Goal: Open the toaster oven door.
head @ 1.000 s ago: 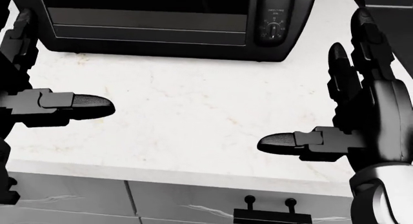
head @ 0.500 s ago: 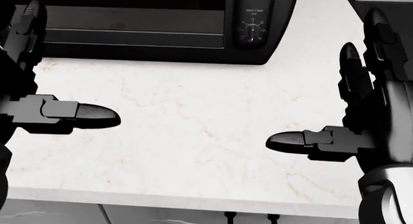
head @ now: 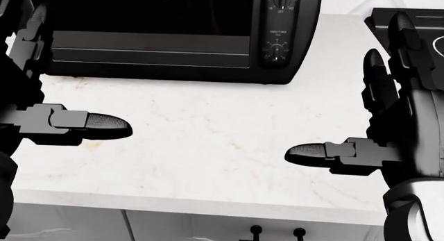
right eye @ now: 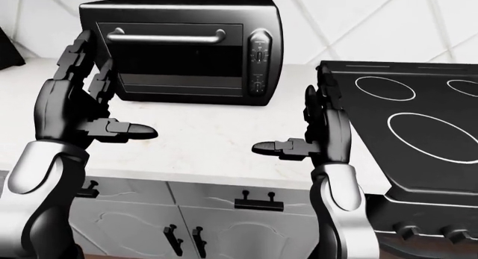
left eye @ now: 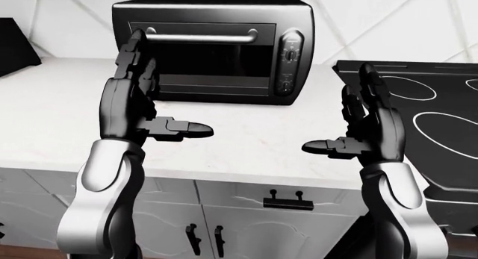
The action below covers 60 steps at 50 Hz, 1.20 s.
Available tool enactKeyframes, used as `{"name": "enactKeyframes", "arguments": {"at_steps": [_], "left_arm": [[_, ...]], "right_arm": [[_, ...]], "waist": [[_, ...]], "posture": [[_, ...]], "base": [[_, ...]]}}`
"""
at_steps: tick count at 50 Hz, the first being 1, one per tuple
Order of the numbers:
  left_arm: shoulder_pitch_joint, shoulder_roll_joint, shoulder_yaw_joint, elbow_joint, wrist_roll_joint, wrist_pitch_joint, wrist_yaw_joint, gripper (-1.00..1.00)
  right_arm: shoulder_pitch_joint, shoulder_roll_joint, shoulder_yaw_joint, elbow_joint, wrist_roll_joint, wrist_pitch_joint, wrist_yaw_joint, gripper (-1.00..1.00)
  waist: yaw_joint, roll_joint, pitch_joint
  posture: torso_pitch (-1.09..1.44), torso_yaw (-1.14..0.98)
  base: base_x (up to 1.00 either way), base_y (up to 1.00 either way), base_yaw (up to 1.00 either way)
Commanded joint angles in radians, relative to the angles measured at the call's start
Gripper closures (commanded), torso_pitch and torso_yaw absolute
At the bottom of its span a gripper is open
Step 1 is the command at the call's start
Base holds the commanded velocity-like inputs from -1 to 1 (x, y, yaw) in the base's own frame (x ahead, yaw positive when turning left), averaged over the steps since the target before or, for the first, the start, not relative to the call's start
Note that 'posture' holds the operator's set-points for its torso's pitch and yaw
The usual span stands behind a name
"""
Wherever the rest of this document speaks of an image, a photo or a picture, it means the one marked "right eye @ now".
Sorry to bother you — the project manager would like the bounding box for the black toaster oven body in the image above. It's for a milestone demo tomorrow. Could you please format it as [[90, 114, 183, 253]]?
[[78, 0, 285, 107]]

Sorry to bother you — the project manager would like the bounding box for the white cabinet door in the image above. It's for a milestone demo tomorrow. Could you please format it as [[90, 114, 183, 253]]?
[[69, 200, 205, 259], [178, 204, 326, 259]]

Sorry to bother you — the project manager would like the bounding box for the black object at edge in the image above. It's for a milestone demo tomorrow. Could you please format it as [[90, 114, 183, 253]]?
[[0, 25, 26, 71]]

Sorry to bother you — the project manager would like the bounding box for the black toaster oven door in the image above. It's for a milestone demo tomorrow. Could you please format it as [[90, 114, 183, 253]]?
[[96, 22, 250, 97]]

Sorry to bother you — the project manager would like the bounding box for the white cabinet drawer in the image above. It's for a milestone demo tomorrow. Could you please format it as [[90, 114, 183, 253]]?
[[77, 176, 176, 206], [167, 181, 318, 216]]

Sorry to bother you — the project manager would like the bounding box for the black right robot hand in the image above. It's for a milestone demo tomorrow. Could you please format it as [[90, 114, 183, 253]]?
[[252, 64, 352, 166]]

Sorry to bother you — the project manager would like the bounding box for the black electric stove cooktop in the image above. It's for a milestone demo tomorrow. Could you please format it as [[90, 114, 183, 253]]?
[[315, 60, 478, 259]]

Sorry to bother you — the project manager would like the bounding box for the black drawer handle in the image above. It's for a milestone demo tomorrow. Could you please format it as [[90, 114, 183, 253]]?
[[234, 190, 285, 212], [75, 179, 100, 199]]

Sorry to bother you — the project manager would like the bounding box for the toaster oven upper dial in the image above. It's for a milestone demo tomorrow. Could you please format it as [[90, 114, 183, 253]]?
[[252, 48, 268, 64]]

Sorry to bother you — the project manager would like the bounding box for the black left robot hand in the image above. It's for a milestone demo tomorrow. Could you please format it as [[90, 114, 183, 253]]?
[[33, 29, 159, 145]]

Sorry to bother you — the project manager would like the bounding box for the black cabinet door handle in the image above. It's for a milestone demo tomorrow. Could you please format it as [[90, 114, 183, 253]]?
[[191, 226, 207, 259], [163, 223, 185, 259]]

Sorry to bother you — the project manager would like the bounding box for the black stove knob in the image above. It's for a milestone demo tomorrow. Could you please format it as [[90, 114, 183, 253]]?
[[392, 221, 420, 238], [438, 225, 468, 243]]

